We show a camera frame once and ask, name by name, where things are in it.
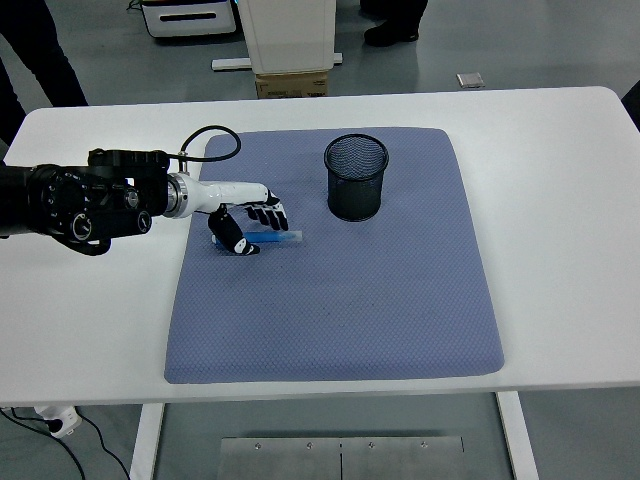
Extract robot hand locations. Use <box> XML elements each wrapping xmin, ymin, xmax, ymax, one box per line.
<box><xmin>185</xmin><ymin>179</ymin><xmax>291</xmax><ymax>257</ymax></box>

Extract blue marker with clear cap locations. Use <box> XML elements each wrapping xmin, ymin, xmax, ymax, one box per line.
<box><xmin>213</xmin><ymin>229</ymin><xmax>305</xmax><ymax>247</ymax></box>

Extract black mesh pen holder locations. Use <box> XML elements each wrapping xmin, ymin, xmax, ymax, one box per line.
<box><xmin>323</xmin><ymin>133</ymin><xmax>390</xmax><ymax>223</ymax></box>

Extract brown cardboard box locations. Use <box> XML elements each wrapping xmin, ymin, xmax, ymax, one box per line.
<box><xmin>254</xmin><ymin>71</ymin><xmax>331</xmax><ymax>100</ymax></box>

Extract blue-grey textured mat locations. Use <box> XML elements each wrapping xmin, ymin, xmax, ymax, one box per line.
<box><xmin>163</xmin><ymin>126</ymin><xmax>506</xmax><ymax>385</ymax></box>

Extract white appliance with black slot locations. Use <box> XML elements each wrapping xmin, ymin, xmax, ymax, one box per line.
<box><xmin>139</xmin><ymin>0</ymin><xmax>239</xmax><ymax>39</ymax></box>

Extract person in dark clothes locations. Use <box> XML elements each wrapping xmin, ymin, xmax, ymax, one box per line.
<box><xmin>0</xmin><ymin>0</ymin><xmax>90</xmax><ymax>146</ymax></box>

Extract person's black shoes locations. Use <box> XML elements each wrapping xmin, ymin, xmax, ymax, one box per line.
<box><xmin>359</xmin><ymin>0</ymin><xmax>430</xmax><ymax>48</ymax></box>

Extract white table leg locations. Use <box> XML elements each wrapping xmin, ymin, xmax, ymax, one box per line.
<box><xmin>128</xmin><ymin>402</ymin><xmax>166</xmax><ymax>480</ymax></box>
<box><xmin>494</xmin><ymin>392</ymin><xmax>540</xmax><ymax>480</ymax></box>

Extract white power strip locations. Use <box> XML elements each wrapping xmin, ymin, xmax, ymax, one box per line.
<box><xmin>33</xmin><ymin>404</ymin><xmax>82</xmax><ymax>440</ymax></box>

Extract dark furniture piece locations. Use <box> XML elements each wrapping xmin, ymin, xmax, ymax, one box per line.
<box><xmin>621</xmin><ymin>78</ymin><xmax>640</xmax><ymax>134</ymax></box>

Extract black floor cable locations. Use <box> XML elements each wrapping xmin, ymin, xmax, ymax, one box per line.
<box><xmin>77</xmin><ymin>413</ymin><xmax>132</xmax><ymax>480</ymax></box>
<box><xmin>0</xmin><ymin>407</ymin><xmax>86</xmax><ymax>480</ymax></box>

